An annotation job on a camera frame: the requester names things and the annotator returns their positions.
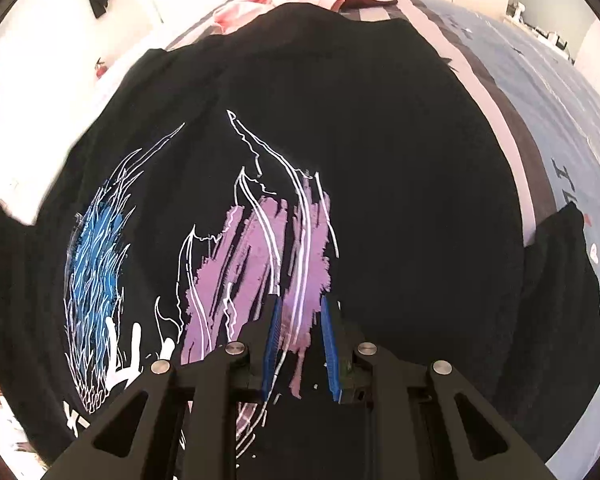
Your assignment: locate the striped grey bed blanket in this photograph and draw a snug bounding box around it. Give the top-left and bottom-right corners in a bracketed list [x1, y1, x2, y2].
[165, 0, 600, 480]

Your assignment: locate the black printed t-shirt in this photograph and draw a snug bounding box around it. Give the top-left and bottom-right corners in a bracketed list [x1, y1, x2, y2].
[0, 2, 600, 480]

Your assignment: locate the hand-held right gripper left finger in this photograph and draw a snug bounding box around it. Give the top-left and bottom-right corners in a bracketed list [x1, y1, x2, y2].
[42, 296, 284, 480]

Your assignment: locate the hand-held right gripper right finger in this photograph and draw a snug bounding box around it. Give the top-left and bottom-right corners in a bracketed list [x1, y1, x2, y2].
[320, 294, 556, 480]

